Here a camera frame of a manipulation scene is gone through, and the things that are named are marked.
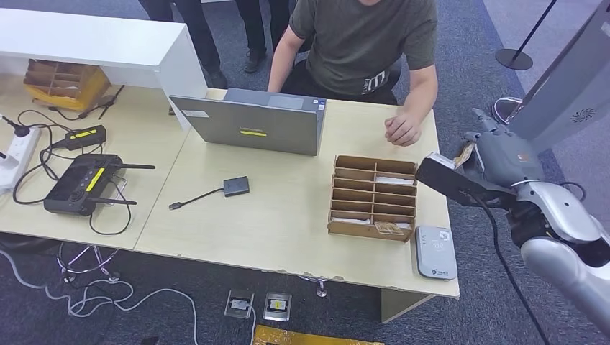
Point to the grey kiosk stand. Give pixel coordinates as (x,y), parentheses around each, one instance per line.
(567,85)

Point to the white desk shelf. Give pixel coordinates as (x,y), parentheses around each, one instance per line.
(95,43)

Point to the white key card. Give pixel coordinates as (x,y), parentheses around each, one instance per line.
(350,221)
(405,225)
(394,181)

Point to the chrome chair foot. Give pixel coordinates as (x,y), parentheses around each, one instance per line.
(322,290)

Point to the wooden organizer in yellow box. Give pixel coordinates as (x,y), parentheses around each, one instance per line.
(61,81)

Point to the black stanchion post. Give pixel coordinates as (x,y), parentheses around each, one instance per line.
(513,60)

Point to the black plug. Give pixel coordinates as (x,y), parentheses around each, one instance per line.
(20,129)

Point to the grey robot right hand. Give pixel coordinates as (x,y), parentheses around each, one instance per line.
(507,159)

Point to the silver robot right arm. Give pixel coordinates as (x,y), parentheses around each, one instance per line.
(562,214)

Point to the wooden card organizer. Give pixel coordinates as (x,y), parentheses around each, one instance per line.
(352,230)

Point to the person's right forearm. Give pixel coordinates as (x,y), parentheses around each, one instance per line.
(282,66)

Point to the patterned ID card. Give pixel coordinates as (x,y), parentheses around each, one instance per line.
(464,154)

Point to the patterned room key card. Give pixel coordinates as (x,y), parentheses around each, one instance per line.
(388,228)

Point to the metal floor socket box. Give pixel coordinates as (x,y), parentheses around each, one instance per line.
(238,304)
(277,306)

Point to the white power strip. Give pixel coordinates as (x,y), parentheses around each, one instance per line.
(20,152)

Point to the black power adapter yellow label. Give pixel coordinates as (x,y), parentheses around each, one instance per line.
(85,137)

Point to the beige desk leg panel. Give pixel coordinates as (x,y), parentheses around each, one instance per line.
(400,304)

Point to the grey laptop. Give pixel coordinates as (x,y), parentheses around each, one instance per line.
(248,124)

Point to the person's left hand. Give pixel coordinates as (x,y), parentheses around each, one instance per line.
(402,131)

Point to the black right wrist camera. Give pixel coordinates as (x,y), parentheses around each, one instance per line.
(448,183)

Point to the grey card reader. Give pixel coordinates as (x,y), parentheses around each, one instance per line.
(436,252)

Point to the seated person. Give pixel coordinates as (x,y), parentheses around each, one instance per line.
(357,47)

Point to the black remote controller with antennas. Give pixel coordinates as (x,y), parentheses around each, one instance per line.
(80,183)

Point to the person's left forearm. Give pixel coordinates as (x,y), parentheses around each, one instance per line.
(421,90)

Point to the chrome stanchion base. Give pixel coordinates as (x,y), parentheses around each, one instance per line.
(500,112)

